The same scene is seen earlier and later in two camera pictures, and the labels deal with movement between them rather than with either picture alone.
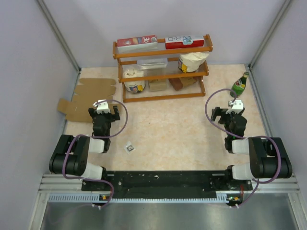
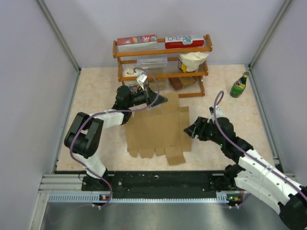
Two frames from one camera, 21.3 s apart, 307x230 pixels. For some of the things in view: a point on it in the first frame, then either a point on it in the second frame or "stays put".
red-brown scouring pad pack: (178, 83) stays put
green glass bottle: (239, 85) stays put
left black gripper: (113, 117) → (152, 98)
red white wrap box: (179, 42) stays put
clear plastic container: (151, 63) stays put
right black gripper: (218, 111) → (198, 127)
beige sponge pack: (157, 85) stays put
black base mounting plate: (169, 183) stays put
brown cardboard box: (88, 91) → (163, 128)
